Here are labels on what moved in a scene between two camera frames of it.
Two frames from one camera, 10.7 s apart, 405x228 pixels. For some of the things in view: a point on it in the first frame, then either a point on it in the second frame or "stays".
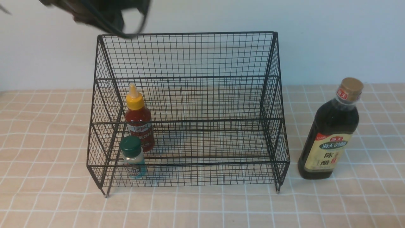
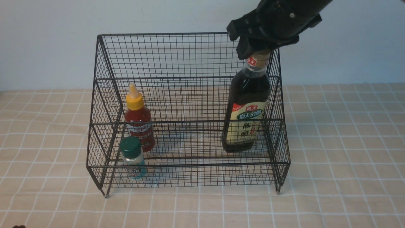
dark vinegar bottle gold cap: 330,134 to 246,104
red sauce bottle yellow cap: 138,120 stays
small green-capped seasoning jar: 130,148 stays
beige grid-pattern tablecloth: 221,157 stays
